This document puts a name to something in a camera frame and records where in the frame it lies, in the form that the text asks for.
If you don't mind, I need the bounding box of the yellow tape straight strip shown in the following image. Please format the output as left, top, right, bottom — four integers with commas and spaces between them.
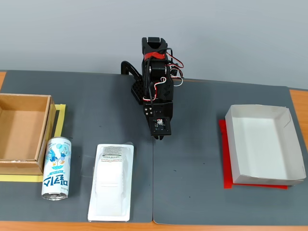
0, 174, 44, 183

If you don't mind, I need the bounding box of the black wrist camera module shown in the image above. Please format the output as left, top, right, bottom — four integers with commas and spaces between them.
150, 116, 172, 137

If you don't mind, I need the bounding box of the gray white paper box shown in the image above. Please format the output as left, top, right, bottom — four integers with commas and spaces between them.
224, 103, 307, 187

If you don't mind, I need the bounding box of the white packaged sandwich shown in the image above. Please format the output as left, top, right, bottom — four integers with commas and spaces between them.
87, 141, 135, 223

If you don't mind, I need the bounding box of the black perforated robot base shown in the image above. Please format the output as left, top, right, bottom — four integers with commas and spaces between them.
130, 81, 145, 105

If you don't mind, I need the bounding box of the red paper sheet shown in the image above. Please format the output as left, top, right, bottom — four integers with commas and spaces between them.
218, 119, 289, 190

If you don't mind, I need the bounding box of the black table clamp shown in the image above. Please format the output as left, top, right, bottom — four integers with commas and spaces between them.
120, 61, 142, 83

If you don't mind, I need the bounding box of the red white servo wire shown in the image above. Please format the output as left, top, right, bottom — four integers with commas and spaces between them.
167, 49, 185, 87
142, 77, 167, 102

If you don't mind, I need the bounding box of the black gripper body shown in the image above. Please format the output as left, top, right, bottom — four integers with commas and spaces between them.
152, 100, 174, 119

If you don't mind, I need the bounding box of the red tape band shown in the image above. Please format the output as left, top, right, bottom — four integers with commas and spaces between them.
144, 51, 167, 60

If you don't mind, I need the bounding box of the dark gray table mat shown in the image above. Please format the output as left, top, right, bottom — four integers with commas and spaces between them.
0, 70, 154, 223
152, 77, 308, 227

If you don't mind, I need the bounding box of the yellow tape corner piece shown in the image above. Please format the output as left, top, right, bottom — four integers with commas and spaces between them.
53, 103, 67, 141

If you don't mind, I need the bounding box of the white blue drink can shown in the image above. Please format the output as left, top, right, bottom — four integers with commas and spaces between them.
41, 136, 73, 201

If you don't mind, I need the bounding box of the brown cardboard box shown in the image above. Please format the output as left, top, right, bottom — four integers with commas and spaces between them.
0, 93, 57, 176

